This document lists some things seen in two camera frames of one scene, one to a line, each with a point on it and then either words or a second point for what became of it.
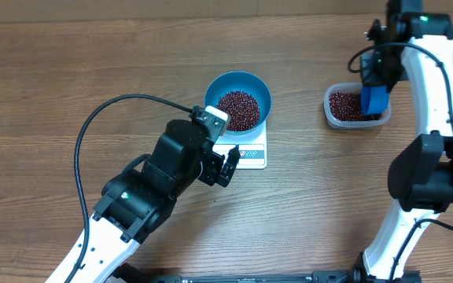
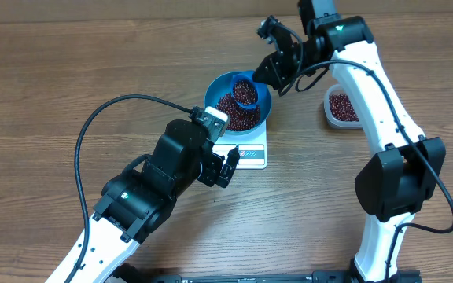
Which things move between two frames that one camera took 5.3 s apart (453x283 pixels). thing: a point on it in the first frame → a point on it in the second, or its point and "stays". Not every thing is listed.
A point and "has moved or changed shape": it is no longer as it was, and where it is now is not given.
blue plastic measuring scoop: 374,100 has moved or changed shape
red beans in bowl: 242,108 stays
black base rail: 130,273 stays
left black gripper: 213,165 stays
